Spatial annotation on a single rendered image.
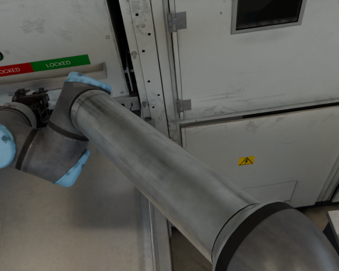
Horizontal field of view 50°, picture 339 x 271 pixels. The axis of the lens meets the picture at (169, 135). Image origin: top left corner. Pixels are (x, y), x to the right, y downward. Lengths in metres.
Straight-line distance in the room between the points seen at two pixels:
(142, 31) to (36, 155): 0.41
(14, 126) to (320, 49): 0.80
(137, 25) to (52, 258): 0.62
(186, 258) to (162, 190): 1.40
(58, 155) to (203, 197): 0.41
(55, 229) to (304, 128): 0.88
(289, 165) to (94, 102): 1.04
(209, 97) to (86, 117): 0.55
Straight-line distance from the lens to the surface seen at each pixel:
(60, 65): 1.08
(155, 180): 0.46
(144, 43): 0.97
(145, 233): 0.97
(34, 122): 0.88
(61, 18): 0.99
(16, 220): 1.10
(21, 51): 1.07
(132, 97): 1.14
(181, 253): 1.85
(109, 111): 0.61
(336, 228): 1.13
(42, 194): 1.11
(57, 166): 0.76
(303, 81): 1.17
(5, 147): 0.75
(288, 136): 1.37
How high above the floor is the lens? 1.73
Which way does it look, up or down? 52 degrees down
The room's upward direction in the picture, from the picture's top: 8 degrees counter-clockwise
